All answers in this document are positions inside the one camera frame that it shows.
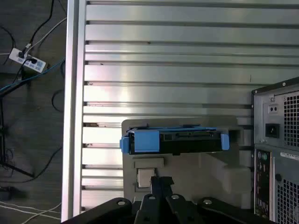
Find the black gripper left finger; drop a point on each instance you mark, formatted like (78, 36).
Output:
(149, 205)

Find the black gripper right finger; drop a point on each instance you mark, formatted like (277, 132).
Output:
(177, 205)

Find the hard disk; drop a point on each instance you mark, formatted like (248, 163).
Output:
(144, 141)

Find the silver CPU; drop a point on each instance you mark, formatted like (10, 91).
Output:
(144, 177)

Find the grey parts rack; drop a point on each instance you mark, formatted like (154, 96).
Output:
(198, 175)

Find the black PC case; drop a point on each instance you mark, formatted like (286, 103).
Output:
(259, 116)

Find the black tripod stand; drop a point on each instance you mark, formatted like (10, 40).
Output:
(16, 169)

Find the black power adapter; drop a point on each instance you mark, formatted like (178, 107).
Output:
(9, 193)

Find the white power strip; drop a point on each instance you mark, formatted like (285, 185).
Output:
(15, 54)

